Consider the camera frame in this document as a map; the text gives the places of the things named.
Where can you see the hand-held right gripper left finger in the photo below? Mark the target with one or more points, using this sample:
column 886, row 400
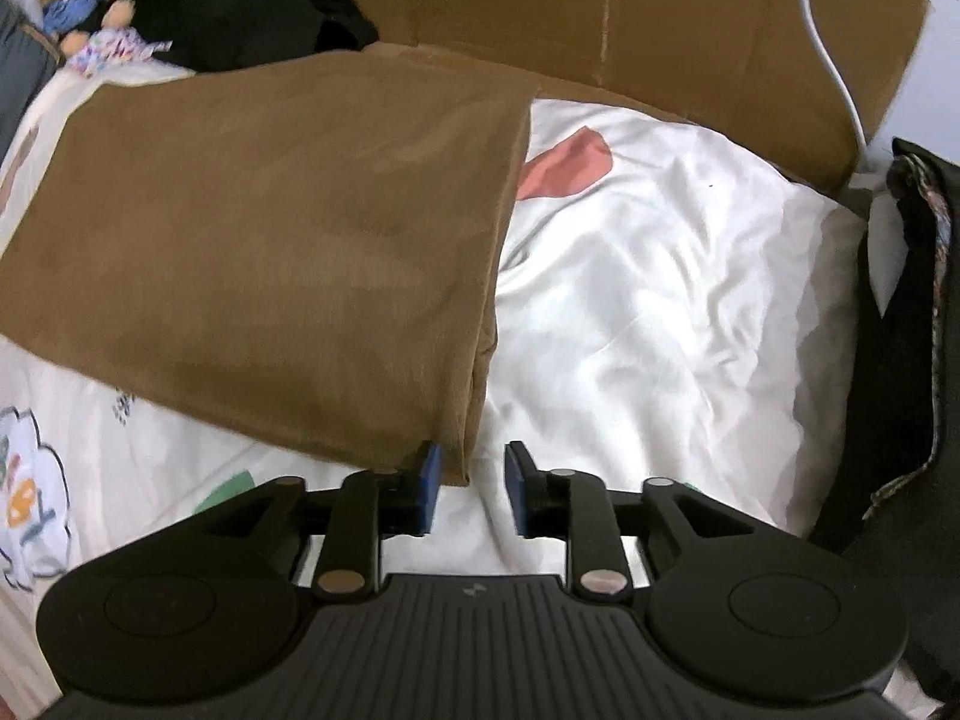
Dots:
column 429, row 487

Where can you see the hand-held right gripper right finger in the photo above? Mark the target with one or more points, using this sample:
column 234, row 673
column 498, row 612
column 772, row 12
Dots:
column 516, row 491

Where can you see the brown printed t-shirt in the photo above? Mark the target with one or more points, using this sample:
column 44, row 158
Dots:
column 262, row 240

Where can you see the white printed blanket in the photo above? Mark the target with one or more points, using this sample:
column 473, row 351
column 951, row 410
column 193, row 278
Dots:
column 675, row 315

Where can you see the black cloth with patterned trim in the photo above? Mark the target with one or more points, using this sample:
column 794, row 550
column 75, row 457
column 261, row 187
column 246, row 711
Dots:
column 907, row 315

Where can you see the low folded cardboard sheet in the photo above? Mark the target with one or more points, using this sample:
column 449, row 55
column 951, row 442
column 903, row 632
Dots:
column 675, row 15

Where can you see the black garment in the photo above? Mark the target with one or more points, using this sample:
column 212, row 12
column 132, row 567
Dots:
column 255, row 15

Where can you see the floral print plush toy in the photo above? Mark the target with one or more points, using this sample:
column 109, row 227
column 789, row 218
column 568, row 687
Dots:
column 112, row 45

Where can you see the grey pillow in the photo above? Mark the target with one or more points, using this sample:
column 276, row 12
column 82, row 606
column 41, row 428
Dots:
column 19, row 67

